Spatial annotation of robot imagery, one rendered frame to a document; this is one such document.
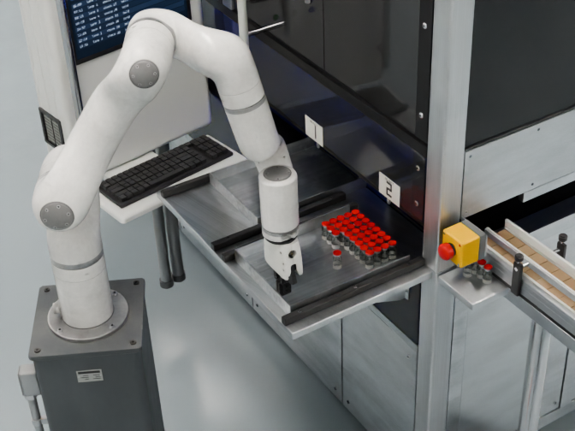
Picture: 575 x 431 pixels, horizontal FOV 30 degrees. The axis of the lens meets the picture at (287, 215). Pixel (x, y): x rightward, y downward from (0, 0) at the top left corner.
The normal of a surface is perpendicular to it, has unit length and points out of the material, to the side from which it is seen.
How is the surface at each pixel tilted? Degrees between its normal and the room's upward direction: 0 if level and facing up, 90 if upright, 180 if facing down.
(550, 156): 90
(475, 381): 90
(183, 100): 90
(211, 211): 0
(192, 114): 90
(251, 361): 0
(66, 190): 65
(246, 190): 0
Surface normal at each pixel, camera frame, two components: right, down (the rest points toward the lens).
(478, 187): 0.52, 0.48
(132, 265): -0.04, -0.81
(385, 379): -0.85, 0.33
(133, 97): -0.30, 0.90
